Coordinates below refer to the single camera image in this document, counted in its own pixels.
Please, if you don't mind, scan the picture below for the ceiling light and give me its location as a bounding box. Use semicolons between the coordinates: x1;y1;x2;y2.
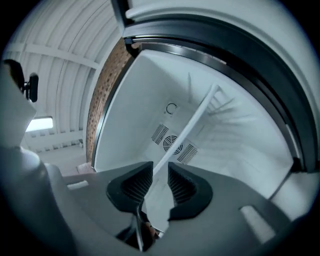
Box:
24;116;55;133

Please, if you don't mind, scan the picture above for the black head camera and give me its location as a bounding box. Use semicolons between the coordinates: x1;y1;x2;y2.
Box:
23;72;40;103

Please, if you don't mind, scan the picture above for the person's right hand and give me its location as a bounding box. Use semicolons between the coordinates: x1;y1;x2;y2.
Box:
143;221;161;240

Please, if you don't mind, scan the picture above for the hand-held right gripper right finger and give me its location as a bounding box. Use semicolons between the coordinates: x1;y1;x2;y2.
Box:
167;162;214;221

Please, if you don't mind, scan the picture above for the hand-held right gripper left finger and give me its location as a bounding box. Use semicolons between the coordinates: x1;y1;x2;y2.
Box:
106;161;154;214

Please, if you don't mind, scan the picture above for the white wire fridge shelf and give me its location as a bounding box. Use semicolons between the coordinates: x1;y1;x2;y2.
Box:
138;71;253;238

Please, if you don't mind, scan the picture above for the fridge door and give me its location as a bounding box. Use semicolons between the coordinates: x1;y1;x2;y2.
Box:
109;0;320;174

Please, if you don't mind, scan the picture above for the person's white t-shirt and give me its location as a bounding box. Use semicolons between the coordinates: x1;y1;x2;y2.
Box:
0;62;37;151

